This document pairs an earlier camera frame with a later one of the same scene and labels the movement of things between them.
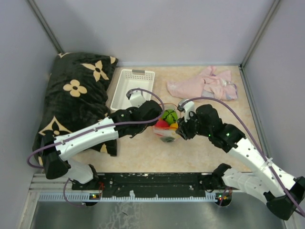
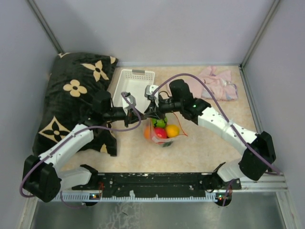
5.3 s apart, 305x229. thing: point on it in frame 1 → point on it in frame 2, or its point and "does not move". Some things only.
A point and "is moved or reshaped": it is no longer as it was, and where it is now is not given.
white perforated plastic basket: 129,79 does not move
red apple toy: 162,124 → 161,132
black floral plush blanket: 77,95 does not move
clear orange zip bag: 165,129 is moved or reshaped
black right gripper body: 191,128 → 165,106
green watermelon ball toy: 170,116 → 159,123
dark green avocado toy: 168,139 → 167,144
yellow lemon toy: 174,126 is moved or reshaped
